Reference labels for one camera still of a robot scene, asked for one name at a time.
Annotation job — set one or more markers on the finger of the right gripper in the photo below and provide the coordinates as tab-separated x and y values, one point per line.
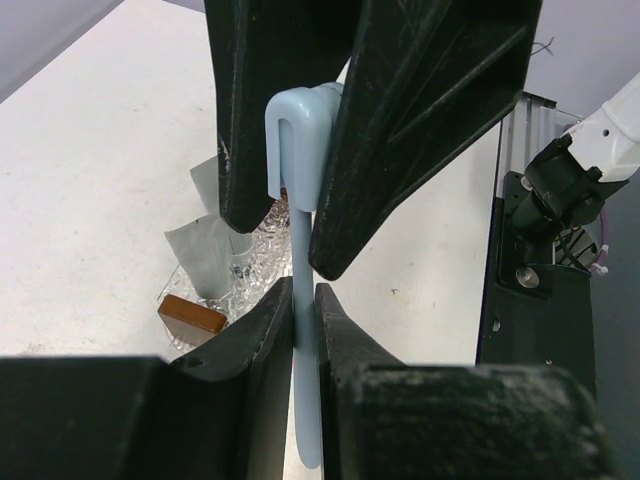
258	49
426	79

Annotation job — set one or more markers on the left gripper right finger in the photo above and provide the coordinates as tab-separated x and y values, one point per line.
384	419

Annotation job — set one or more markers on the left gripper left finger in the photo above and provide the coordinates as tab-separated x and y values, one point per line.
218	412

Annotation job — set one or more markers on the light blue toothbrush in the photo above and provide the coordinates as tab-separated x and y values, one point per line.
298	127

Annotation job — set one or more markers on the white dark-cap toothpaste tube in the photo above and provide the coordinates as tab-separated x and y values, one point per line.
205	178

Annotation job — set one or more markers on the clear textured glass tray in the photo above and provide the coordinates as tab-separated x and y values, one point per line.
252	274

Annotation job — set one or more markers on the green cap toothpaste tube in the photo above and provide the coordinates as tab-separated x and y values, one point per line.
203	250

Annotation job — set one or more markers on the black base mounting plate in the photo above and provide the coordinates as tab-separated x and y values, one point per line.
533	312

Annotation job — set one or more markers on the aluminium front rail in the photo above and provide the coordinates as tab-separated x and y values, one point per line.
532	124

